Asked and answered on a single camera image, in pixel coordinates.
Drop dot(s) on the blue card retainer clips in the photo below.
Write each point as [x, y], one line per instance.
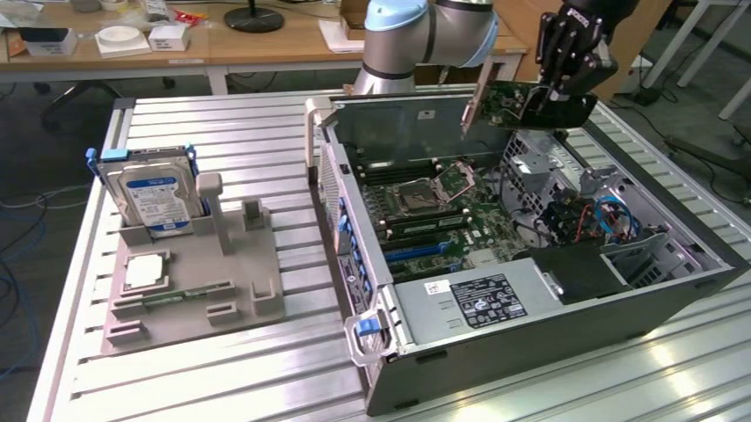
[341, 217]

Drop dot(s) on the black RAM slot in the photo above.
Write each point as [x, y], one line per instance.
[401, 176]
[399, 166]

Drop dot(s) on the blue expansion slot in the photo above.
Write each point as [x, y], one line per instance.
[421, 251]

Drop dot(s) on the white paper stack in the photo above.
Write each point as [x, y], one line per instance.
[343, 41]

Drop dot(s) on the red packet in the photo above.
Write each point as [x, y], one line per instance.
[190, 19]

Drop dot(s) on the black floor power adapter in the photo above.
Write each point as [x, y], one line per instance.
[645, 96]

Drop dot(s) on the wooden desk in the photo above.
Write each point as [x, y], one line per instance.
[58, 63]

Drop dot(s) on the grey metal disk bay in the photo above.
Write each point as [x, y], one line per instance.
[639, 264]

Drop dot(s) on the white box with black lid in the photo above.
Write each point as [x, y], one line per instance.
[49, 46]

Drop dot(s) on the silver CPU chip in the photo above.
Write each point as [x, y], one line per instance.
[144, 271]

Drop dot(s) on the graphics card with metal bracket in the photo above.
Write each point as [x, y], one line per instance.
[504, 105]

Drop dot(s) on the grey cup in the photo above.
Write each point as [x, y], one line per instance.
[86, 5]

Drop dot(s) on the black intrusion switch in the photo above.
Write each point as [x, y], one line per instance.
[347, 169]

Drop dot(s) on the black round lamp base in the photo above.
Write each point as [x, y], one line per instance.
[254, 19]

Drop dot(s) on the installed RAM stick with label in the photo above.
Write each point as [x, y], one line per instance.
[431, 223]

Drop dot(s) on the green motherboard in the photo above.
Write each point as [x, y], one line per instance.
[487, 211]

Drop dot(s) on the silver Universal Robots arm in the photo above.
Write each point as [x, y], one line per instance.
[411, 44]

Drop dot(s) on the brown cardboard box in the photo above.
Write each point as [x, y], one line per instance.
[352, 13]

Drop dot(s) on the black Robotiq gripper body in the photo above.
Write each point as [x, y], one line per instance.
[604, 11]

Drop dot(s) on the perforated metal drive cage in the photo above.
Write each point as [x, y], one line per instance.
[528, 171]

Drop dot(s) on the blue release latch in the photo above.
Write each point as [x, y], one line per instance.
[365, 327]

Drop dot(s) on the metal socket cover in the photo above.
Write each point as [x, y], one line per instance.
[463, 182]

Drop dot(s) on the black office chair base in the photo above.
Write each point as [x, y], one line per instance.
[76, 94]

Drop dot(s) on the black floor stand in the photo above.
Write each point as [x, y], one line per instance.
[704, 151]

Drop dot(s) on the white table frame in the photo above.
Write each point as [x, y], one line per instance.
[675, 44]

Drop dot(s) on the black open PC case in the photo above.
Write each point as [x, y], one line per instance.
[528, 360]

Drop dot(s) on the small white printed box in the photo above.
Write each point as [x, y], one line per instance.
[169, 39]

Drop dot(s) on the white round dish block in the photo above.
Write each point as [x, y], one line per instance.
[122, 44]

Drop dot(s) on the grey plastic parts rack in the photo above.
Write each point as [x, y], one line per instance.
[193, 268]

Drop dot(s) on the grey power supply unit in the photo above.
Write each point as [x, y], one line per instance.
[433, 316]

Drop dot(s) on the black plastic air shroud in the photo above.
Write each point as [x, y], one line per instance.
[577, 272]

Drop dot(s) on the wooden cabinet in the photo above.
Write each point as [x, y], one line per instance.
[519, 35]

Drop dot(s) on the hard disk in blue caddy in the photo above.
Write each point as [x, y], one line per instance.
[152, 198]

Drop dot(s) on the grey small carton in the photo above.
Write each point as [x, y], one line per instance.
[154, 11]

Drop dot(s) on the CPU socket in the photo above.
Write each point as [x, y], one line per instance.
[417, 200]

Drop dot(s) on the green loose RAM stick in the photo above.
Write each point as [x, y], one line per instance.
[176, 298]

